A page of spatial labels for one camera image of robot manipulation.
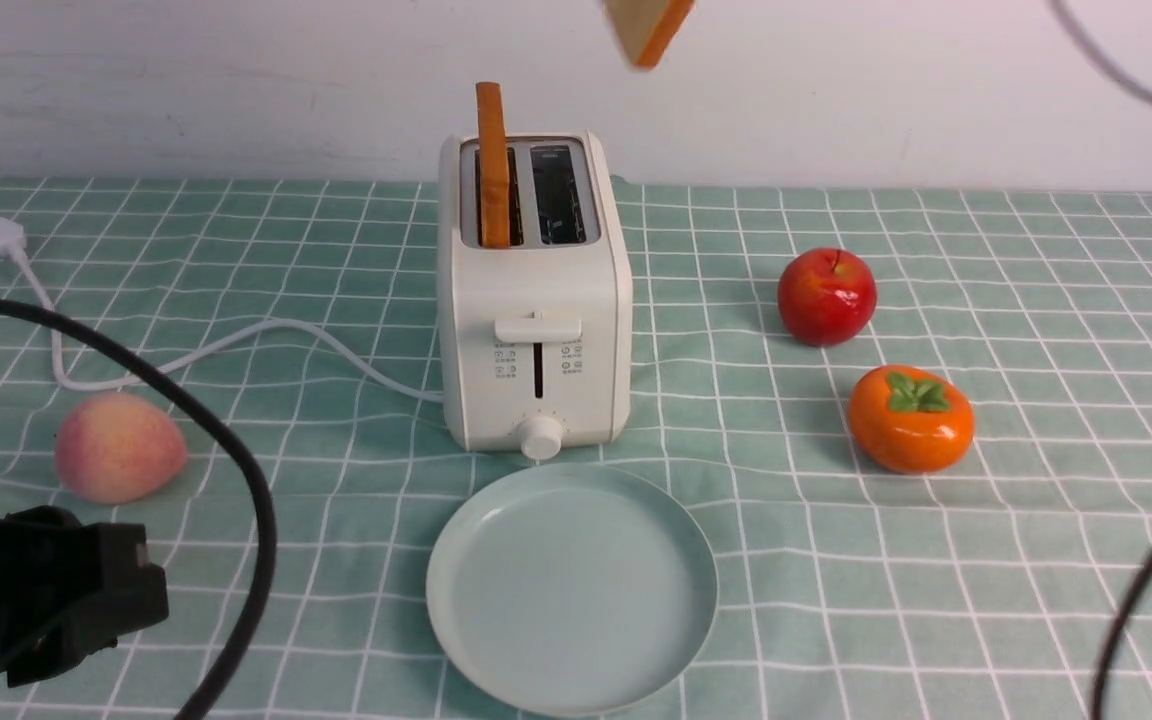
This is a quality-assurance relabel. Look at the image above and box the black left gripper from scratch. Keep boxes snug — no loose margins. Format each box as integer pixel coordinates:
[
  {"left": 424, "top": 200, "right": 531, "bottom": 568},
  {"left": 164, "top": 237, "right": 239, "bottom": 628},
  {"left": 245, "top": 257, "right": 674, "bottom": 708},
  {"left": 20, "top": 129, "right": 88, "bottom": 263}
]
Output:
[{"left": 0, "top": 505, "right": 169, "bottom": 687}]

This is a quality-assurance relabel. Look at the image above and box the toast slice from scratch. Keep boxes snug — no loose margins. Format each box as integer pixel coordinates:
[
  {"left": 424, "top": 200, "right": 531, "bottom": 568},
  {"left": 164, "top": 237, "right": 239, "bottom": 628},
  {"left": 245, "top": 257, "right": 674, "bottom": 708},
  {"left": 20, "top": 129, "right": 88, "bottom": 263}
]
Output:
[
  {"left": 475, "top": 81, "right": 511, "bottom": 249},
  {"left": 602, "top": 0, "right": 695, "bottom": 70}
]

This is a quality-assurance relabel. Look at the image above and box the white two-slot toaster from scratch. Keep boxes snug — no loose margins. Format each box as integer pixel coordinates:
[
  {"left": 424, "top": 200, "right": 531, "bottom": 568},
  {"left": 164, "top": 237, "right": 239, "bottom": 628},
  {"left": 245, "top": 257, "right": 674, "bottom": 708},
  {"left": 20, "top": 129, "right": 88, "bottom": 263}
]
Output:
[{"left": 435, "top": 132, "right": 634, "bottom": 461}]

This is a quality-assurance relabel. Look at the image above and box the pink peach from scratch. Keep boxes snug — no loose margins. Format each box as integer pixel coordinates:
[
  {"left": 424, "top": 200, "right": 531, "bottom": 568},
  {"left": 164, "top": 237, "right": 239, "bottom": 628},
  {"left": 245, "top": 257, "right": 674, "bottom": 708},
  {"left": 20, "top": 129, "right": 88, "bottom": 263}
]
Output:
[{"left": 54, "top": 392, "right": 188, "bottom": 505}]

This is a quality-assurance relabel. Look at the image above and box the light green round plate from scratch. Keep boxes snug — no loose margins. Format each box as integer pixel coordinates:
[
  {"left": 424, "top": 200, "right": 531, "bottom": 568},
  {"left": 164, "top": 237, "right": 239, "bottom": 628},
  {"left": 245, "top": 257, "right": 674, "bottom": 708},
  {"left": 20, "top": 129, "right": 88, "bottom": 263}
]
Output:
[{"left": 425, "top": 464, "right": 721, "bottom": 717}]

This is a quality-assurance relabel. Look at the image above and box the red apple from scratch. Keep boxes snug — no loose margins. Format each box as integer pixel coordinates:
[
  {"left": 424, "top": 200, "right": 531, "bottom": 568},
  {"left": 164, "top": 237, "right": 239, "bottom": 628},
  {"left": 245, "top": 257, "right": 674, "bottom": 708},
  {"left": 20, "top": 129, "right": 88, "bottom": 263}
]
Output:
[{"left": 776, "top": 247, "right": 878, "bottom": 347}]

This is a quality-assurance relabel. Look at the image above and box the orange persimmon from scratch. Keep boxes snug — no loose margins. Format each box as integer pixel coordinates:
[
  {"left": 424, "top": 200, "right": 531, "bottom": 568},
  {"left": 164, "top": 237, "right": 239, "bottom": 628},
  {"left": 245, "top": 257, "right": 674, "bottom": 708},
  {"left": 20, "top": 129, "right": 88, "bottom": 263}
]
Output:
[{"left": 846, "top": 364, "right": 977, "bottom": 475}]

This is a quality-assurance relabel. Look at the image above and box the green checked tablecloth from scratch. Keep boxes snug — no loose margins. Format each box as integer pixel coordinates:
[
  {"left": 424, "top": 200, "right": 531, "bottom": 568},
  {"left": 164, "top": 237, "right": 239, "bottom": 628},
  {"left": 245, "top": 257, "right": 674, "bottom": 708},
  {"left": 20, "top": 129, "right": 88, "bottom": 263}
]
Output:
[{"left": 0, "top": 177, "right": 1152, "bottom": 719}]

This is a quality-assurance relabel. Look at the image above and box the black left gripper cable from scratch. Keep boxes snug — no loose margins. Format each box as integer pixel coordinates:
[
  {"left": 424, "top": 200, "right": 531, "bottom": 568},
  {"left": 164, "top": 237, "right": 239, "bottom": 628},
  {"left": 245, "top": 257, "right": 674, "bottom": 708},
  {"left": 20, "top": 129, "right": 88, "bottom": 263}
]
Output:
[{"left": 0, "top": 296, "right": 279, "bottom": 720}]

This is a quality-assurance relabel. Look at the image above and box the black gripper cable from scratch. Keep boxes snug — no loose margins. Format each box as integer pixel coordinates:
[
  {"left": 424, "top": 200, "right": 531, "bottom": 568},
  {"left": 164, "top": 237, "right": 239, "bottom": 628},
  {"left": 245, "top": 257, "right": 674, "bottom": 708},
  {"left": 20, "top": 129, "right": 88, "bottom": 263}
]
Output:
[
  {"left": 1048, "top": 0, "right": 1152, "bottom": 720},
  {"left": 0, "top": 296, "right": 279, "bottom": 720}
]

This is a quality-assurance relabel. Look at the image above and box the white toaster power cord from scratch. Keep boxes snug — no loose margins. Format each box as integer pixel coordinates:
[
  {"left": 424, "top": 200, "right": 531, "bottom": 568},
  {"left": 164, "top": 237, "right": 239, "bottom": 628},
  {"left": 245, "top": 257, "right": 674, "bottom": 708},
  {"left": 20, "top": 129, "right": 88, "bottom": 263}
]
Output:
[{"left": 0, "top": 218, "right": 445, "bottom": 406}]

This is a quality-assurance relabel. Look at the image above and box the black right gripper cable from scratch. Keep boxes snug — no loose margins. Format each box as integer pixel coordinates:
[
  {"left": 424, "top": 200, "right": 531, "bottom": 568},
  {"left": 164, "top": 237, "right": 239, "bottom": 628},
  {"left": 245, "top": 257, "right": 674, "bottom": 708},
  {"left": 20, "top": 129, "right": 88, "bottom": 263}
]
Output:
[{"left": 1048, "top": 0, "right": 1152, "bottom": 720}]

